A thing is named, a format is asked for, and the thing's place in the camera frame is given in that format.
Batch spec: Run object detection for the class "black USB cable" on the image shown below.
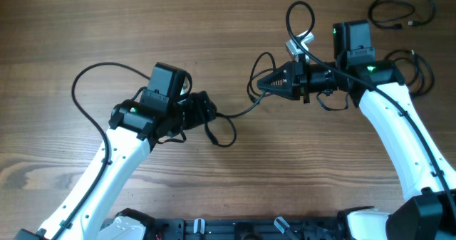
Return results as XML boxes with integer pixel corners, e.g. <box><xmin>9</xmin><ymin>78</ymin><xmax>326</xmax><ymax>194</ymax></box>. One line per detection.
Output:
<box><xmin>203</xmin><ymin>51</ymin><xmax>277</xmax><ymax>148</ymax></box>

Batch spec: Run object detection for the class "thin black cable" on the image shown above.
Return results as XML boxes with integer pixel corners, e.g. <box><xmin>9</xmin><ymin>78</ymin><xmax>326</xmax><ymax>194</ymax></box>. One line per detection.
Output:
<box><xmin>383</xmin><ymin>48</ymin><xmax>435</xmax><ymax>98</ymax></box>

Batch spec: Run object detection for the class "thick black cable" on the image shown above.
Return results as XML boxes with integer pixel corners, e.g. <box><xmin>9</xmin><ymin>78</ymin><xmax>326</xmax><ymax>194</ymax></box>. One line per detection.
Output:
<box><xmin>367</xmin><ymin>0</ymin><xmax>437</xmax><ymax>30</ymax></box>

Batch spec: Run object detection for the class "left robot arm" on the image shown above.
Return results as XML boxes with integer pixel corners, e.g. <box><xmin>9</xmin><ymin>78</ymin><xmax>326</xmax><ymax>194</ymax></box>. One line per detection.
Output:
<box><xmin>16</xmin><ymin>63</ymin><xmax>217</xmax><ymax>239</ymax></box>

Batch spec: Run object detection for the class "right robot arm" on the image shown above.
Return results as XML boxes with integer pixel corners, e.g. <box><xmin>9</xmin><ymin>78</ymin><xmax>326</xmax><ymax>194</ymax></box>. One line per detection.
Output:
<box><xmin>257</xmin><ymin>21</ymin><xmax>455</xmax><ymax>239</ymax></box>

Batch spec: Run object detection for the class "right camera cable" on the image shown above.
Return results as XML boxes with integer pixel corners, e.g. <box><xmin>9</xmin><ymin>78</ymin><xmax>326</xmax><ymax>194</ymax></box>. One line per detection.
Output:
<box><xmin>285</xmin><ymin>0</ymin><xmax>456</xmax><ymax>226</ymax></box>

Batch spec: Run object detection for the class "camera cable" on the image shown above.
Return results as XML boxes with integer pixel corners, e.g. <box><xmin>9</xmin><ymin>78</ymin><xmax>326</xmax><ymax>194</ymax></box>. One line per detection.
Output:
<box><xmin>285</xmin><ymin>0</ymin><xmax>456</xmax><ymax>226</ymax></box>
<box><xmin>53</xmin><ymin>61</ymin><xmax>152</xmax><ymax>240</ymax></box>

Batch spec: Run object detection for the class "left camera cable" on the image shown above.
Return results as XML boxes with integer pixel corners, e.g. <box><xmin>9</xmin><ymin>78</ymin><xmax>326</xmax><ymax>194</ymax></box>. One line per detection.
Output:
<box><xmin>53</xmin><ymin>61</ymin><xmax>152</xmax><ymax>240</ymax></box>

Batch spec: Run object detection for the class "black mounting rail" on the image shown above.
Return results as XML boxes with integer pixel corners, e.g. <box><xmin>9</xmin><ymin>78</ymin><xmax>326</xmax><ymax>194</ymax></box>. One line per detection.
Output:
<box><xmin>95</xmin><ymin>216</ymin><xmax>403</xmax><ymax>240</ymax></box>

